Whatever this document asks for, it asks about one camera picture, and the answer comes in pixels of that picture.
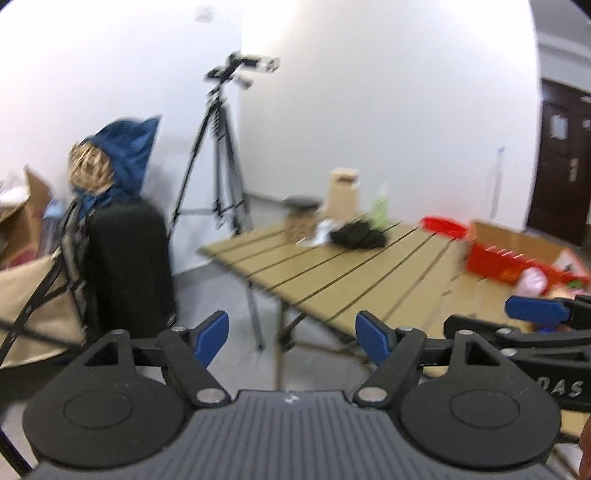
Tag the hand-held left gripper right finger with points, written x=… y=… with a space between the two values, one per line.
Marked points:
x=371 y=340

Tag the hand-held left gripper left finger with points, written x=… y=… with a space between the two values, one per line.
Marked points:
x=213 y=336

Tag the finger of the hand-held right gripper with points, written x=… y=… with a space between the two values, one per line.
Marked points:
x=475 y=327
x=538 y=309

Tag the pink plastic bag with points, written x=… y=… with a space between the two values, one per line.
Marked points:
x=531 y=280

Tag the red plastic basket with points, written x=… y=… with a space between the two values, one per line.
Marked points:
x=496 y=263

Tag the wooden slatted folding table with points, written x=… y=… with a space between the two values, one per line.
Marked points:
x=351 y=277

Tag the large open cardboard box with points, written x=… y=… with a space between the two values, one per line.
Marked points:
x=517 y=235

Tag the black pouch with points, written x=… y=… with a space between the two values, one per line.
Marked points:
x=358 y=236

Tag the black suitcase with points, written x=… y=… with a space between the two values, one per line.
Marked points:
x=131 y=263

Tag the white crumpled paper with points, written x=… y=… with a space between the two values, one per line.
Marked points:
x=320 y=233

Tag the dark brown door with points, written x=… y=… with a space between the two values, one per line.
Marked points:
x=565 y=184

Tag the green plastic bottle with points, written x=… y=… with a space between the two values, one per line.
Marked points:
x=381 y=210

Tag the black-lidded patterned jar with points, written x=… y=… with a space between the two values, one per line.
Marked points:
x=301 y=217

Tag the tall tan cardboard box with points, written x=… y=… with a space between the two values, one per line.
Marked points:
x=343 y=194

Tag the white paper notice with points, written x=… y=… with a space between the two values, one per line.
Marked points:
x=559 y=127

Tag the beige folding chair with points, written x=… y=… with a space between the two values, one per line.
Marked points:
x=32 y=300

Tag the blue jacket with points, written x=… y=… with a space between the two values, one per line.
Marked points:
x=127 y=152

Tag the woven straw hat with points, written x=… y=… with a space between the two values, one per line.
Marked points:
x=91 y=167

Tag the open cardboard box red print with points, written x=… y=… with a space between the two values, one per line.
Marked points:
x=25 y=221

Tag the black camera tripod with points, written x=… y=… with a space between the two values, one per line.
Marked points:
x=220 y=152

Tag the tripod-mounted camera rig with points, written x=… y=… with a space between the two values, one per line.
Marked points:
x=244 y=67

